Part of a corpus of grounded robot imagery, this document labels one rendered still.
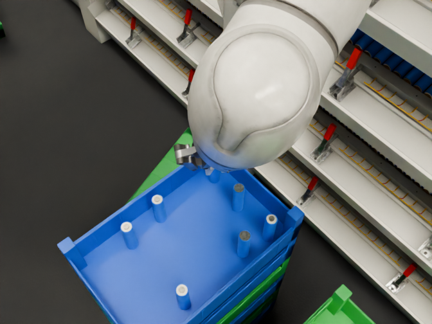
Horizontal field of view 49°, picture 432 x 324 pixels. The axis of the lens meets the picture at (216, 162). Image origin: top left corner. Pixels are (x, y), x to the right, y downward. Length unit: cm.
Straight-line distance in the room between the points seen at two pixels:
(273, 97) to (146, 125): 109
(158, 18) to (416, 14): 72
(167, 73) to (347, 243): 67
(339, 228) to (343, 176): 19
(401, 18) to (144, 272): 51
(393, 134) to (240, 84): 50
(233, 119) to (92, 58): 131
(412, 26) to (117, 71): 107
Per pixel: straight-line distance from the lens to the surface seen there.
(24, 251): 129
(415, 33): 68
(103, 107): 148
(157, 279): 75
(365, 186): 97
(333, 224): 114
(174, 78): 137
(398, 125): 82
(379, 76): 83
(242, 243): 71
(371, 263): 112
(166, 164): 109
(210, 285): 74
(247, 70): 34
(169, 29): 122
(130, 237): 74
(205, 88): 35
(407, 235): 95
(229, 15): 94
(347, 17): 44
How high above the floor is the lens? 111
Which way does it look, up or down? 57 degrees down
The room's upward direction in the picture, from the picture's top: straight up
